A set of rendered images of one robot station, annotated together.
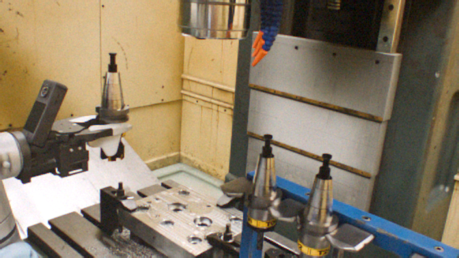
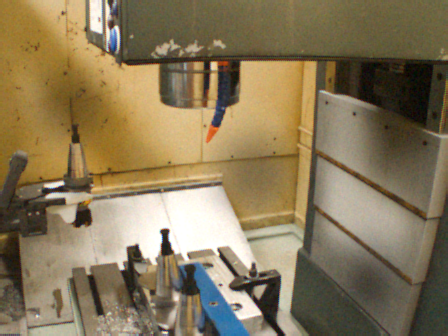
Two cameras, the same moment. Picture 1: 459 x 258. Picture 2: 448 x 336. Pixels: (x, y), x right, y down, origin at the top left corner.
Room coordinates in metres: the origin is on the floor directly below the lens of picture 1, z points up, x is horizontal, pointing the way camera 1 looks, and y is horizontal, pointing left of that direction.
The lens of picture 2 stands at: (0.18, -0.43, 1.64)
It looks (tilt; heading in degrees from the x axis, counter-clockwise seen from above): 24 degrees down; 30
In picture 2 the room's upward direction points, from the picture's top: straight up
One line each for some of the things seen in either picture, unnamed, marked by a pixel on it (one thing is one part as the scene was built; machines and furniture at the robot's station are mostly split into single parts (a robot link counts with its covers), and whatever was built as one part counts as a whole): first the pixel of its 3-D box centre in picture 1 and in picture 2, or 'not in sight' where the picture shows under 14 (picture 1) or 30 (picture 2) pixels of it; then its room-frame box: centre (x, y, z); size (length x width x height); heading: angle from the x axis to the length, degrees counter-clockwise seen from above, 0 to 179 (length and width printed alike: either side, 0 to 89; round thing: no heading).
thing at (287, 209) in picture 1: (288, 210); (178, 316); (0.68, -0.11, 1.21); 0.07 x 0.05 x 0.01; 138
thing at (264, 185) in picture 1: (265, 173); (167, 271); (0.71, -0.06, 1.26); 0.04 x 0.04 x 0.07
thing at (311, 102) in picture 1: (309, 125); (366, 209); (1.35, -0.24, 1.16); 0.48 x 0.05 x 0.51; 48
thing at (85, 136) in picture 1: (87, 134); (45, 200); (0.77, 0.25, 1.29); 0.09 x 0.05 x 0.02; 125
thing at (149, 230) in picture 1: (188, 222); (193, 298); (1.05, 0.09, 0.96); 0.29 x 0.23 x 0.05; 48
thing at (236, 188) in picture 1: (238, 188); (159, 279); (0.75, -0.02, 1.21); 0.07 x 0.05 x 0.01; 138
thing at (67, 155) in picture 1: (49, 149); (18, 211); (0.74, 0.31, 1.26); 0.12 x 0.08 x 0.09; 139
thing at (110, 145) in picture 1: (111, 140); (69, 208); (0.80, 0.22, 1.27); 0.09 x 0.03 x 0.06; 125
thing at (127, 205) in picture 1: (119, 207); (137, 267); (1.08, 0.28, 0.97); 0.13 x 0.03 x 0.15; 48
